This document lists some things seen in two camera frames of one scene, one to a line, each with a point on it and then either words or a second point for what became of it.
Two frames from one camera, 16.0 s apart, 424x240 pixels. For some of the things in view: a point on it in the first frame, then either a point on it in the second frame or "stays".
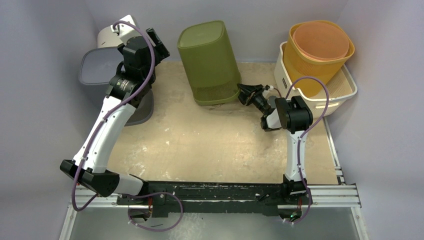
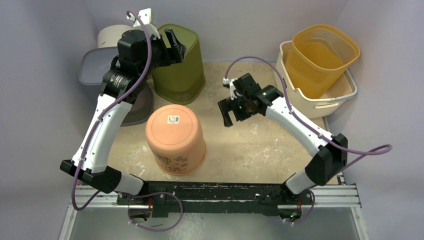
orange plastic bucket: [320, 41] -> [176, 135]
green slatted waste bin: [209, 61] -> [181, 82]
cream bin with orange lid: [106, 38] stays
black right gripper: [252, 94] -> [234, 106]
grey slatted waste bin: [98, 68] stays
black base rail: [168, 198] stays
